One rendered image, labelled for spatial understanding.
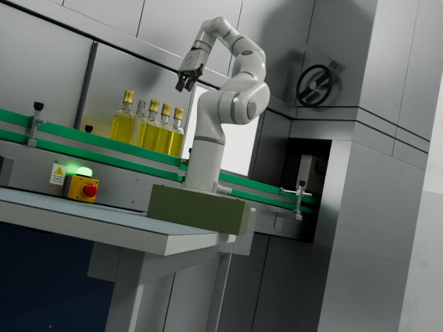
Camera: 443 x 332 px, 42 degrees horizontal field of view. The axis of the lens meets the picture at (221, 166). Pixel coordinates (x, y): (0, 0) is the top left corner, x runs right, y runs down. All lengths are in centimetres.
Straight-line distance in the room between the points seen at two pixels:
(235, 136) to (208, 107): 93
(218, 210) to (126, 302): 64
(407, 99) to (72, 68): 169
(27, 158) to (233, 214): 62
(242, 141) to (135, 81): 63
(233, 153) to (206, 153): 95
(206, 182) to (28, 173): 51
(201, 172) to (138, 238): 77
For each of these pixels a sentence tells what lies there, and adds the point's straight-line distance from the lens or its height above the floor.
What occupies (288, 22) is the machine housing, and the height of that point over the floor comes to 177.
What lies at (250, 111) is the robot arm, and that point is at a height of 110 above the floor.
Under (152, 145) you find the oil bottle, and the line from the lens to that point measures 215.
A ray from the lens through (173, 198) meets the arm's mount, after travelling 158.
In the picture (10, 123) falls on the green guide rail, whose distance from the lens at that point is 176.
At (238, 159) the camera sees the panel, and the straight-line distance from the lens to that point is 264.
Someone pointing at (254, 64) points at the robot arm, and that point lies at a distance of 192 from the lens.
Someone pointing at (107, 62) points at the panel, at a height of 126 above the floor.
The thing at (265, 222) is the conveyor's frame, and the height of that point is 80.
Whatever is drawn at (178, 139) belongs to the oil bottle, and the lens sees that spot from 222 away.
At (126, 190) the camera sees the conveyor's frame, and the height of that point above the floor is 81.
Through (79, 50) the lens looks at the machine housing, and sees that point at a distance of 220.
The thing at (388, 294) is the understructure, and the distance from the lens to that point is 313.
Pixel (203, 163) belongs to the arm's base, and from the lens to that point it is 167.
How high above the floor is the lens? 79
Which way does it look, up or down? 5 degrees up
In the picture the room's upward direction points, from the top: 11 degrees clockwise
